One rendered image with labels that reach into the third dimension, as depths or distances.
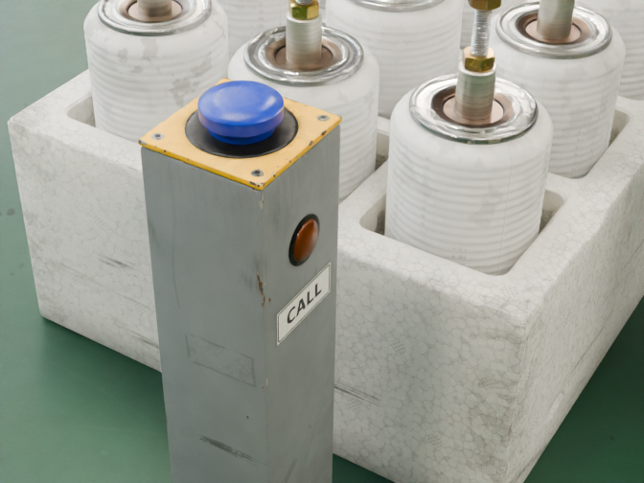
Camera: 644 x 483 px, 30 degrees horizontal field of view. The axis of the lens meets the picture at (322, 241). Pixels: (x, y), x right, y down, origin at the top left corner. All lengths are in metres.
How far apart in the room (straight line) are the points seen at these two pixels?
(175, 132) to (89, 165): 0.25
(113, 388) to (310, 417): 0.25
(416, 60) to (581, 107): 0.12
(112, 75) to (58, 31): 0.56
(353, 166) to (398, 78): 0.09
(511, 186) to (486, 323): 0.08
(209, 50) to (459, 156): 0.21
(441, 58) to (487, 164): 0.18
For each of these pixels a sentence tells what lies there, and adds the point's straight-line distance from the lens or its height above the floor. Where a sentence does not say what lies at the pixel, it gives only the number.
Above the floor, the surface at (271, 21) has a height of 0.22.
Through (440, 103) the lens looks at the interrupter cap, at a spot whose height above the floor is 0.25.
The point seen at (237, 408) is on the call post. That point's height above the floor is 0.17.
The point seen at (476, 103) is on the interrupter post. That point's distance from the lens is 0.70.
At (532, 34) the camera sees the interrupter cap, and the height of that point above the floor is 0.25.
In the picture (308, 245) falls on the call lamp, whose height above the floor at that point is 0.26.
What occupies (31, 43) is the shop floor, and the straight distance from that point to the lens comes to 1.34.
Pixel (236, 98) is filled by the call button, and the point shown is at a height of 0.33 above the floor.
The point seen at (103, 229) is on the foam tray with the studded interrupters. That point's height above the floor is 0.12.
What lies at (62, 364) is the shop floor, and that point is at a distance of 0.92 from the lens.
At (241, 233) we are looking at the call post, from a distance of 0.55.
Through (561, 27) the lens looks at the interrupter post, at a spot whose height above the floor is 0.26.
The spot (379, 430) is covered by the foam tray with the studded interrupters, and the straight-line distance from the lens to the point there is 0.79.
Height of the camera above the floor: 0.62
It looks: 37 degrees down
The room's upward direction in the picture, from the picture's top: 1 degrees clockwise
